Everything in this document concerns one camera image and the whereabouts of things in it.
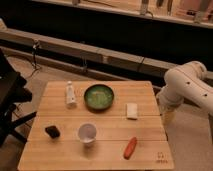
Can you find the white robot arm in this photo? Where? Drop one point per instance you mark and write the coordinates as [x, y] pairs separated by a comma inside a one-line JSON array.
[[186, 82]]

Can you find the white rectangular eraser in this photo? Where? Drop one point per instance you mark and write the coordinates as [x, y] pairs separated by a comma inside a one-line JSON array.
[[132, 111]]

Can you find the green ceramic bowl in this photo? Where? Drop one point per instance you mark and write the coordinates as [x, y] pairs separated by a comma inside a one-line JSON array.
[[99, 97]]

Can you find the white tube bottle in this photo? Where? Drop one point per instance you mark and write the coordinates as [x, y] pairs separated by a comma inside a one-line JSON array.
[[70, 95]]

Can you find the clear plastic cup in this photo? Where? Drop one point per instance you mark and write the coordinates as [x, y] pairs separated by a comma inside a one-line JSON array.
[[87, 134]]

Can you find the orange carrot toy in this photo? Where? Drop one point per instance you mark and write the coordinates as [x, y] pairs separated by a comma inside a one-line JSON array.
[[130, 148]]

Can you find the black small object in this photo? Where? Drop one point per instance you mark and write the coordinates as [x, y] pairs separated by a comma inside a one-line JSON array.
[[52, 131]]

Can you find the black chair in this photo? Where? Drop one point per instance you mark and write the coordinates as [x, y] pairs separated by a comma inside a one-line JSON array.
[[12, 90]]

